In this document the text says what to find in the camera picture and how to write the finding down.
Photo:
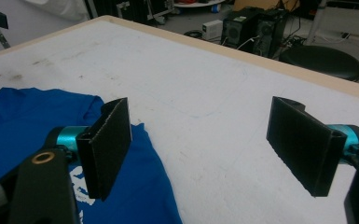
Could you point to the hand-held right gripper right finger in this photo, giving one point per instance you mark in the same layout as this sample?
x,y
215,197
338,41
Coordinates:
x,y
301,146

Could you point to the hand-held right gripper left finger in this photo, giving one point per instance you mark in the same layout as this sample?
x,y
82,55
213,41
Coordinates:
x,y
105,149

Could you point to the blue T-shirt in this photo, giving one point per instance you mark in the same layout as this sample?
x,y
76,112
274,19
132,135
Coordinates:
x,y
15,124

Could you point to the black round stool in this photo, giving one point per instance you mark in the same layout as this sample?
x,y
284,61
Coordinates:
x,y
323,62

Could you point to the white felt mat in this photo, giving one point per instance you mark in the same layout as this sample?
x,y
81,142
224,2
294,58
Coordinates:
x,y
199,102

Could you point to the white desk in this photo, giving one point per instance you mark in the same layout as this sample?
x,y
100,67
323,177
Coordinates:
x,y
338,18

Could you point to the black computer tower green label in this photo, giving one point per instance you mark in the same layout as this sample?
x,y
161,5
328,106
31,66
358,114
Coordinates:
x,y
237,29

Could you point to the black wheeled equipment case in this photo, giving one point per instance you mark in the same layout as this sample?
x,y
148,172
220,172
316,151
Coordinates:
x,y
130,9

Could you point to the white power supply box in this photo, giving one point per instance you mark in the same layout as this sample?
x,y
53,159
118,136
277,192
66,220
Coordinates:
x,y
212,29

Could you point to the brown cardboard box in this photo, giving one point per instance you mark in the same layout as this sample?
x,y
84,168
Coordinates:
x,y
261,3

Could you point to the white cloth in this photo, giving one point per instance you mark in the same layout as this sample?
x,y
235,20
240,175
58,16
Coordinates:
x,y
59,7

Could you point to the small blue container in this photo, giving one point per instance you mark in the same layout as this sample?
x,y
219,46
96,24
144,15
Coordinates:
x,y
216,8

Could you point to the round white table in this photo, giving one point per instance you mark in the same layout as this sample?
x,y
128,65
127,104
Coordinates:
x,y
199,3

